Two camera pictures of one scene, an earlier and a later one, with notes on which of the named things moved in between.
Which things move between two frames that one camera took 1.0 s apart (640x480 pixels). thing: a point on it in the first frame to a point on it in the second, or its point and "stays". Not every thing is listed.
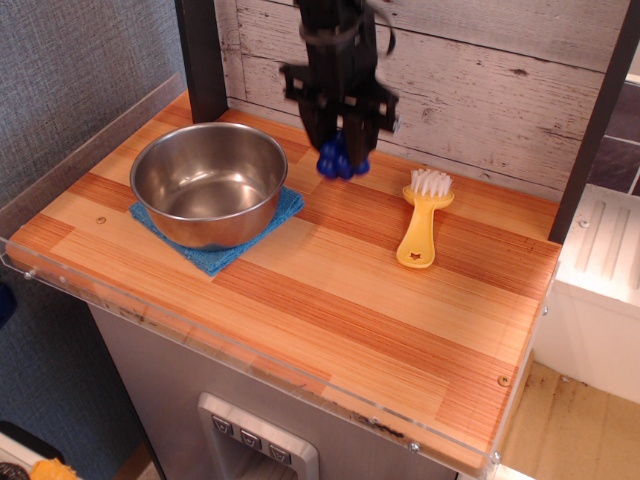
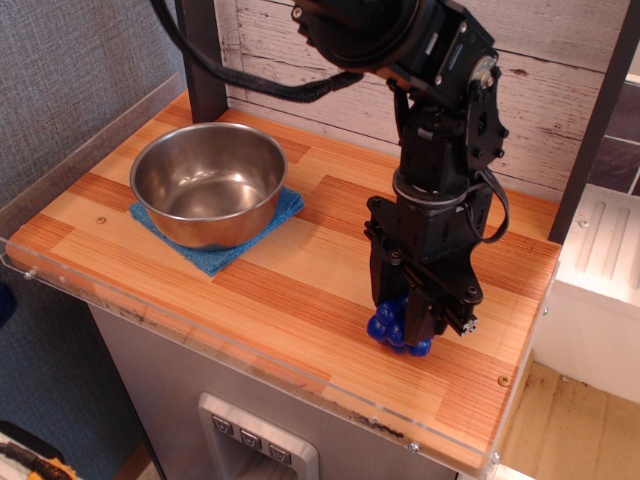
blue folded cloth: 212,260 stays
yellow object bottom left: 52,469 stays
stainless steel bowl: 210,186 stays
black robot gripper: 342,74 to 423,245
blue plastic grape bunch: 334,160 to 388,325
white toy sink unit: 591,327 stays
